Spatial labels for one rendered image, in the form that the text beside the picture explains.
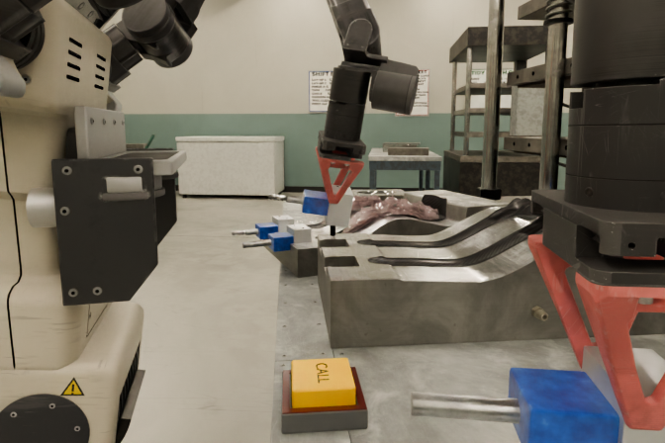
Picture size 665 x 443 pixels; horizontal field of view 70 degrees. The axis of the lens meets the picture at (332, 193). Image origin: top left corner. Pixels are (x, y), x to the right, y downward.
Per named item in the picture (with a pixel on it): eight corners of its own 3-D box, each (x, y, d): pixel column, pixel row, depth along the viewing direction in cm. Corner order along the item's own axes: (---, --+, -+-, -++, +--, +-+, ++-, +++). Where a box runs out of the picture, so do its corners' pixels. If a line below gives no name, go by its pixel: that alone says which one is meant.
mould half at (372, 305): (331, 348, 60) (331, 244, 58) (318, 282, 86) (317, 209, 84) (696, 332, 65) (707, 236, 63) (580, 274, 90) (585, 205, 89)
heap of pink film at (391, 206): (347, 237, 95) (347, 199, 94) (316, 221, 111) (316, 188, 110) (454, 227, 105) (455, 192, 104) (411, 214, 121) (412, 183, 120)
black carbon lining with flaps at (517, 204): (370, 280, 66) (371, 212, 64) (354, 250, 82) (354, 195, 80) (607, 272, 69) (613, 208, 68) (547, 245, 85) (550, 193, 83)
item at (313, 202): (265, 217, 74) (269, 184, 72) (266, 207, 79) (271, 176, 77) (347, 227, 75) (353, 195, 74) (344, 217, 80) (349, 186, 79)
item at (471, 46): (461, 236, 474) (469, 21, 445) (441, 210, 625) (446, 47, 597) (559, 238, 464) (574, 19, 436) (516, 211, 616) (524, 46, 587)
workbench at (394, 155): (367, 237, 467) (368, 146, 455) (371, 206, 655) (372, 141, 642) (439, 239, 460) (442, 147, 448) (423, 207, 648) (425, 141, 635)
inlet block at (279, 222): (235, 248, 99) (234, 222, 98) (230, 243, 103) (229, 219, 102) (294, 242, 104) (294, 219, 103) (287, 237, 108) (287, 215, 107)
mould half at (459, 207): (297, 278, 88) (297, 220, 87) (262, 245, 112) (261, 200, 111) (508, 251, 107) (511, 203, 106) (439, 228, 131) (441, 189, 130)
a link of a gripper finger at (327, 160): (350, 197, 79) (359, 141, 77) (356, 210, 72) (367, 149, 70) (310, 192, 78) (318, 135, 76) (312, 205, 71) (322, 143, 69)
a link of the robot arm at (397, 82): (357, 51, 79) (351, 17, 71) (426, 62, 77) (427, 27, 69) (337, 114, 76) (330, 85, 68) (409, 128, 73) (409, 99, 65)
